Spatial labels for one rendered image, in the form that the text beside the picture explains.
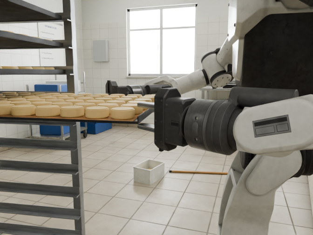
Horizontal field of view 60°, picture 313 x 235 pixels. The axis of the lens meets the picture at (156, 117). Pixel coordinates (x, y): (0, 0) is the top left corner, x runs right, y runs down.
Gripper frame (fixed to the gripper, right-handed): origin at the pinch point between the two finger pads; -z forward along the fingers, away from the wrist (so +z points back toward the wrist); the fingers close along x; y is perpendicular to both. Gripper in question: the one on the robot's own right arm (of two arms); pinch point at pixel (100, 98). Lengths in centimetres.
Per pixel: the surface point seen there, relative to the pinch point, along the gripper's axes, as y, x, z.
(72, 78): -7.7, 6.8, -7.2
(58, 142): -12.0, -16.7, -11.9
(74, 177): -8.4, -30.1, -7.9
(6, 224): -30, -53, -30
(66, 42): -8.4, 19.2, -8.3
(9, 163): -27.1, -26.5, -27.1
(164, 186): -117, -105, 116
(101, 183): -161, -105, 68
